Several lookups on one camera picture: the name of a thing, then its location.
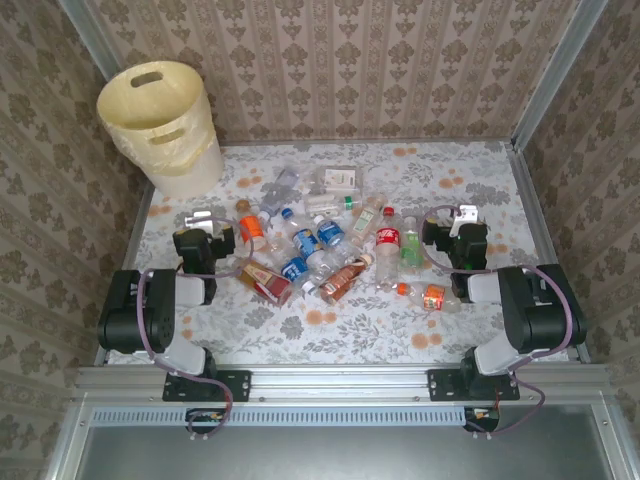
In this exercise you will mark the green label clear bottle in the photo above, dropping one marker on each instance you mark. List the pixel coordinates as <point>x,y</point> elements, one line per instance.
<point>410,247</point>

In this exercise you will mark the red yellow label bottle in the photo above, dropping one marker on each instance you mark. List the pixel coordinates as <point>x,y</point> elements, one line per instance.
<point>265,282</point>

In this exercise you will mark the red label cola bottle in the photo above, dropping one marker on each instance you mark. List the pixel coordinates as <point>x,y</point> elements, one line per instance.
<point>387,240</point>

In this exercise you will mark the clear crushed plastic bottle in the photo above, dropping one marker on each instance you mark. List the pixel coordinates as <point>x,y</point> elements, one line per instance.
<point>277,195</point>

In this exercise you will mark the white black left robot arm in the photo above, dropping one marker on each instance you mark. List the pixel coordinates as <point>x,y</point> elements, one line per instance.
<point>125,310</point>

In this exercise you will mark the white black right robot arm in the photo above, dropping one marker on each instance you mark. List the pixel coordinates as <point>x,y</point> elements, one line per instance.
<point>535,310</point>

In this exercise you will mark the cream plastic bin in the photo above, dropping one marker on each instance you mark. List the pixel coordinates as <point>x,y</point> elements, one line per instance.
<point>190,170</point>

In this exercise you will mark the translucent plastic bin liner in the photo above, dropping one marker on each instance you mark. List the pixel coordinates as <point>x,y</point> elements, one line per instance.
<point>192,125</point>

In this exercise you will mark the orange label bottle brown cap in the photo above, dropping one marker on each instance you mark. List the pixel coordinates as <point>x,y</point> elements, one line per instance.
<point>250,227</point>

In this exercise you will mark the clear unlabelled plastic bottle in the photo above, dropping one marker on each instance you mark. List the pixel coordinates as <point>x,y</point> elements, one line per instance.
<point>280,245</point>

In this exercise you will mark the blue label bottle white cap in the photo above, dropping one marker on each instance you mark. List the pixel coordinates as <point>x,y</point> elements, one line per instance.
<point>295,270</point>

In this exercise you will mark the pale green label bottle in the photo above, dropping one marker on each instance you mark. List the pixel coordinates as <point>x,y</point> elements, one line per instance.
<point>365,220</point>

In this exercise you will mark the brown tea bottle beige cap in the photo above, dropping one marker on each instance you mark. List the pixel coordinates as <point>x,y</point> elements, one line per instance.
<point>342,282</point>

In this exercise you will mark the blue label clear bottle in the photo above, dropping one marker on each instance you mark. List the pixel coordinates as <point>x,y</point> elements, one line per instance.
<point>330,234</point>

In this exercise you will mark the small bottle with green cap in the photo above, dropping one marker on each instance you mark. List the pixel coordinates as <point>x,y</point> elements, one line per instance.
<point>325,203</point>

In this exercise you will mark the clear plastic box white label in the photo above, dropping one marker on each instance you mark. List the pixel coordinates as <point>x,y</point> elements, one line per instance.
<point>337,179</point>

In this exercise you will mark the grey metal panel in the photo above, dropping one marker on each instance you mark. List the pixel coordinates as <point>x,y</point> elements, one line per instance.
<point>340,455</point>

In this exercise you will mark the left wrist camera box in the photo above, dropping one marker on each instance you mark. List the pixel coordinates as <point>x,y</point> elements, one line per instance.
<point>199,220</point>

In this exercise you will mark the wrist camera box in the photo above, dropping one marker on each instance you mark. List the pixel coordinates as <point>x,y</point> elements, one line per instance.
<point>199,220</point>
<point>467,214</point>

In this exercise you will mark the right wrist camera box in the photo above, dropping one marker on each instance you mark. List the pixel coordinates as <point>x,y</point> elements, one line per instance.
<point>467,214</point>

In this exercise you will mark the aluminium table edge rail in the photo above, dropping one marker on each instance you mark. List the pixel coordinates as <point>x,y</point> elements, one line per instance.
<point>134,235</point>
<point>539,225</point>

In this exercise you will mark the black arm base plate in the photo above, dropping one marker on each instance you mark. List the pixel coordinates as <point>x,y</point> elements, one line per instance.
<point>442,385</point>
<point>237,385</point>

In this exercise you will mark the aluminium front mounting rail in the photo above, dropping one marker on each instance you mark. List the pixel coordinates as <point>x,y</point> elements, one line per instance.
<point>340,382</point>

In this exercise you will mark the aluminium frame post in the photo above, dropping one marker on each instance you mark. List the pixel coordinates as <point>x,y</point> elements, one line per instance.
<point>86,30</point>
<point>567,50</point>

